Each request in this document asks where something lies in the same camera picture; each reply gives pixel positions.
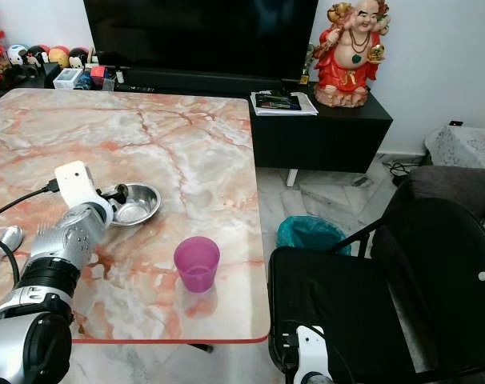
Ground small steel bowl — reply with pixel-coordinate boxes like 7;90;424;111
110;182;162;227

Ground purple plastic cup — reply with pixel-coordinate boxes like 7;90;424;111
174;236;222;294

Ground steel spoon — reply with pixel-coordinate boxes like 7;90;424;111
0;225;25;290

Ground small red box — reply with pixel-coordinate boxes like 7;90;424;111
88;65;108;89

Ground black chair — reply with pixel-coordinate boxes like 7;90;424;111
267;165;485;384

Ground small white box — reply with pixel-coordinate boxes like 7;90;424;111
53;68;84;90

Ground black soundbar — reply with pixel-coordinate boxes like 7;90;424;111
117;68;301;95

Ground yellow and red toy helmet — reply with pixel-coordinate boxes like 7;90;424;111
48;46;72;69

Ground black and white toy helmet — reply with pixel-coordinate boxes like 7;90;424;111
27;46;50;67

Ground black flat screen television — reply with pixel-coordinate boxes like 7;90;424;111
83;0;320;82

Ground stack of magazines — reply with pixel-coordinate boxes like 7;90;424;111
249;90;319;118

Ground small gold trophy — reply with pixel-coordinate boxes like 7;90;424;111
298;43;315;85

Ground red laughing Buddha statue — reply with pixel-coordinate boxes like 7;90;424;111
311;0;392;109

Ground white lace cloth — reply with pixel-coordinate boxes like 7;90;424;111
424;125;485;170

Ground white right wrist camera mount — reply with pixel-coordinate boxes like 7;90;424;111
294;324;335;384

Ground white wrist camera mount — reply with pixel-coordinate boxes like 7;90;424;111
294;324;335;384
54;160;100;210

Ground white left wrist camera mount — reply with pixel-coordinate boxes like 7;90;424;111
54;160;100;210

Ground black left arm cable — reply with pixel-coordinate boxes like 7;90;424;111
0;180;59;285

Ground black floor cables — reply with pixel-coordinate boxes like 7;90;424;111
381;154;426;185

